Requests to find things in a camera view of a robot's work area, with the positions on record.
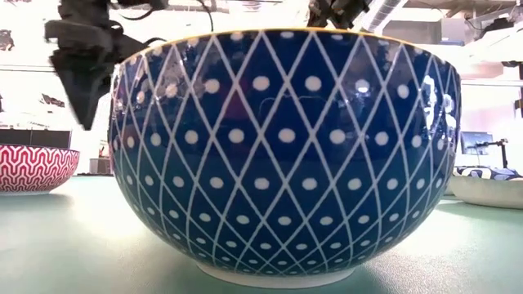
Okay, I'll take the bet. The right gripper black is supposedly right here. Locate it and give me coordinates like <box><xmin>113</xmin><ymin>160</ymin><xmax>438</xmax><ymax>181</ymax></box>
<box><xmin>306</xmin><ymin>0</ymin><xmax>373</xmax><ymax>30</ymax></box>

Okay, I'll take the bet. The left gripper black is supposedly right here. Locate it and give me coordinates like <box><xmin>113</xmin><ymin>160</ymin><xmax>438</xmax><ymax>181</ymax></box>
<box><xmin>43</xmin><ymin>0</ymin><xmax>149</xmax><ymax>131</ymax></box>

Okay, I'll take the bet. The silver round ventilation duct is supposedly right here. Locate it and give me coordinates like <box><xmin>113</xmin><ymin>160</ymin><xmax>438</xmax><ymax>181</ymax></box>
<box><xmin>361</xmin><ymin>0</ymin><xmax>405</xmax><ymax>33</ymax></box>

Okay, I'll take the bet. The red white zigzag bowl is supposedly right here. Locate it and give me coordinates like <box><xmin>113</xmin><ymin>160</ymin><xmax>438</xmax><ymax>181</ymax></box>
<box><xmin>0</xmin><ymin>143</ymin><xmax>81</xmax><ymax>196</ymax></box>

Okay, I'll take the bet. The black computer monitor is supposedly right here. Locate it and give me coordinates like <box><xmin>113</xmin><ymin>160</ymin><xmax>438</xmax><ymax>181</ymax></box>
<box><xmin>460</xmin><ymin>131</ymin><xmax>494</xmax><ymax>157</ymax></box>

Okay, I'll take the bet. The grey rectangular air duct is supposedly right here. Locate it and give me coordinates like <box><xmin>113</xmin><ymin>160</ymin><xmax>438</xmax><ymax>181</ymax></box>
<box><xmin>382</xmin><ymin>18</ymin><xmax>467</xmax><ymax>45</ymax></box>

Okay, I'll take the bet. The grey cabinet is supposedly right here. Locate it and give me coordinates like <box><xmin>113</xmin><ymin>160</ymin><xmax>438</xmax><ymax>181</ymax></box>
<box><xmin>88</xmin><ymin>157</ymin><xmax>113</xmax><ymax>176</ymax></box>

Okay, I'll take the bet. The blue diamond-dotted bowl yellow inside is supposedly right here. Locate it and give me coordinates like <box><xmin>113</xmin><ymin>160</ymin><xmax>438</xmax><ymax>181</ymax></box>
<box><xmin>108</xmin><ymin>27</ymin><xmax>463</xmax><ymax>290</ymax></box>

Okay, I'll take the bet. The black room partition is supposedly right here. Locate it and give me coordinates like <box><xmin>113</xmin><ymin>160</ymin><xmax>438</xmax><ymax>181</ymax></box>
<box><xmin>0</xmin><ymin>128</ymin><xmax>73</xmax><ymax>150</ymax></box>

